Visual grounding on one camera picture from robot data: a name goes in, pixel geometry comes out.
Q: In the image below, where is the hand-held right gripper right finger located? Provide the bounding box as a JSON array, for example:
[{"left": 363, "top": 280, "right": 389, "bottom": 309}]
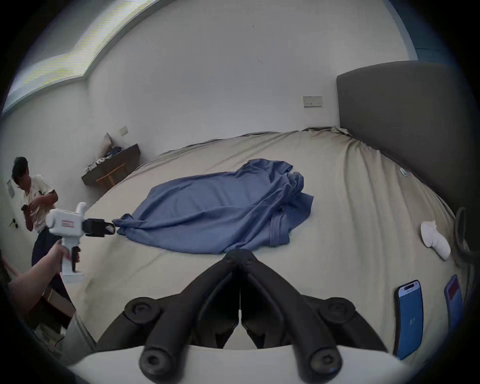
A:
[{"left": 240, "top": 249, "right": 389, "bottom": 380}]

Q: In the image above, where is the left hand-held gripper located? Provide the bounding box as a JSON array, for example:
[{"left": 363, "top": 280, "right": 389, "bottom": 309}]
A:
[{"left": 45, "top": 202, "right": 117, "bottom": 282}]

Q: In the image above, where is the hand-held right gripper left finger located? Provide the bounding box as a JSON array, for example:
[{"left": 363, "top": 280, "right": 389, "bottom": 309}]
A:
[{"left": 95, "top": 249, "right": 241, "bottom": 380}]

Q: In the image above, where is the blue shirt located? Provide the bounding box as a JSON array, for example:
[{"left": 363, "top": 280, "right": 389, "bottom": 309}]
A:
[{"left": 112, "top": 158, "right": 314, "bottom": 255}]

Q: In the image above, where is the person's left hand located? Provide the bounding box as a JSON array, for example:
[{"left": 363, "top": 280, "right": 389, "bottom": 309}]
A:
[{"left": 52, "top": 240, "right": 80, "bottom": 266}]

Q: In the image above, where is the phone with blue screen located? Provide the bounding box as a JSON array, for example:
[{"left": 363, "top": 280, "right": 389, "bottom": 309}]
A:
[{"left": 393, "top": 279, "right": 425, "bottom": 361}]

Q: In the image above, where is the bed with beige sheet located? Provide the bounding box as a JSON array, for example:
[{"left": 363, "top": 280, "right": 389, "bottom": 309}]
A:
[{"left": 63, "top": 125, "right": 470, "bottom": 367}]

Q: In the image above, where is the white sock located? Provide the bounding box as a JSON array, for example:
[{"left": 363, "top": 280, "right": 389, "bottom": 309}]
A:
[{"left": 420, "top": 220, "right": 452, "bottom": 261}]

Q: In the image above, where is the phone with red patch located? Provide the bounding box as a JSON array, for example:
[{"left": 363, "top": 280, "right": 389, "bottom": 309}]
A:
[{"left": 443, "top": 274, "right": 466, "bottom": 339}]

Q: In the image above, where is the grey padded headboard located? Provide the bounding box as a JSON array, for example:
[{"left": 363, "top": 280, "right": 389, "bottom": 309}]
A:
[{"left": 336, "top": 60, "right": 480, "bottom": 244}]

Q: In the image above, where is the dark wall-mounted shelf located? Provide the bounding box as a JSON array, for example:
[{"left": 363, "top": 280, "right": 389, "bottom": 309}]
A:
[{"left": 81, "top": 133, "right": 142, "bottom": 187}]

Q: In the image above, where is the black cable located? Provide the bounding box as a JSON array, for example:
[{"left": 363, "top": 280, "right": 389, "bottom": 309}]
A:
[{"left": 453, "top": 206, "right": 478, "bottom": 268}]

